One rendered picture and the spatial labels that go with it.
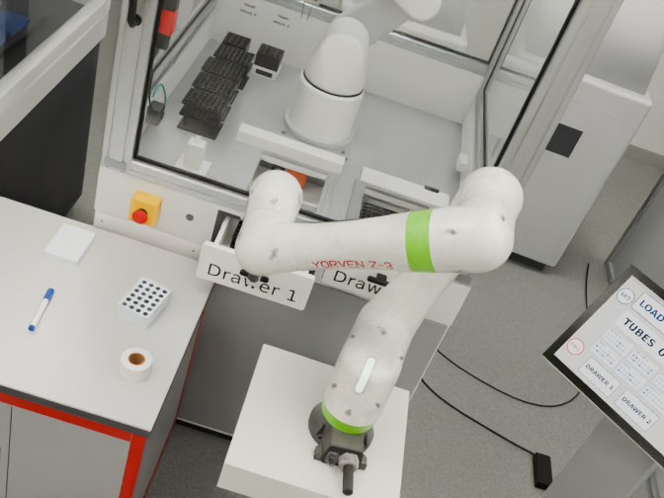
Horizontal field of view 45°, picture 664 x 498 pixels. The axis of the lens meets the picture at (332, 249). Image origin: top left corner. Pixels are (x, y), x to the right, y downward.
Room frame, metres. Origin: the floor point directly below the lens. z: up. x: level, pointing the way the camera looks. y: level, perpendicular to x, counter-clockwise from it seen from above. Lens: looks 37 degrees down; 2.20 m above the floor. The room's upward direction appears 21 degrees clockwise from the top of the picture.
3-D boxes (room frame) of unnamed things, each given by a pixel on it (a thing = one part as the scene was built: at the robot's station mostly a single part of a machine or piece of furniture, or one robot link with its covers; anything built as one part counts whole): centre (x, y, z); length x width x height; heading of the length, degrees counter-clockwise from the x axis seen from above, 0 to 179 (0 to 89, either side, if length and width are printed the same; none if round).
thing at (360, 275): (1.70, -0.15, 0.87); 0.29 x 0.02 x 0.11; 94
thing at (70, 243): (1.53, 0.64, 0.77); 0.13 x 0.09 x 0.02; 4
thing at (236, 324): (2.16, 0.15, 0.40); 1.03 x 0.95 x 0.80; 94
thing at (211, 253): (1.54, 0.16, 0.87); 0.29 x 0.02 x 0.11; 94
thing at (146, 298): (1.42, 0.39, 0.78); 0.12 x 0.08 x 0.04; 173
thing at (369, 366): (1.22, -0.16, 0.99); 0.16 x 0.13 x 0.19; 174
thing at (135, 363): (1.22, 0.33, 0.78); 0.07 x 0.07 x 0.04
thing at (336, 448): (1.15, -0.17, 0.87); 0.26 x 0.15 x 0.06; 10
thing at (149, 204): (1.64, 0.50, 0.88); 0.07 x 0.05 x 0.07; 94
